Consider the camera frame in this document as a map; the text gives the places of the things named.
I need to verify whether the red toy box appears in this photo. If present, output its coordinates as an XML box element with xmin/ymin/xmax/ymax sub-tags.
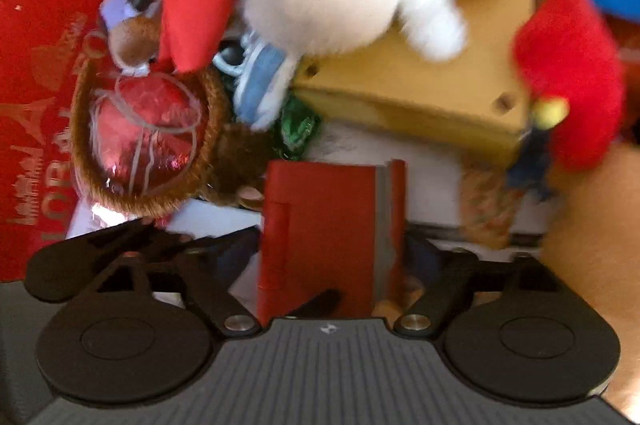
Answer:
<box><xmin>257</xmin><ymin>159</ymin><xmax>407</xmax><ymax>324</ymax></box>

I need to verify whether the yellow wooden box toy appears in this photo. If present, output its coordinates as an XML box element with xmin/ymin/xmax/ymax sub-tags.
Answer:
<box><xmin>292</xmin><ymin>0</ymin><xmax>535</xmax><ymax>165</ymax></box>

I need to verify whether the small brown bear plush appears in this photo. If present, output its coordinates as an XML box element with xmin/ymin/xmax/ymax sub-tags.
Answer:
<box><xmin>100</xmin><ymin>0</ymin><xmax>163</xmax><ymax>74</ymax></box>

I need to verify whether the red cardboard box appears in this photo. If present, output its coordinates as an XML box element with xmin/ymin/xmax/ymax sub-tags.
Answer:
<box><xmin>1</xmin><ymin>0</ymin><xmax>111</xmax><ymax>282</ymax></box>

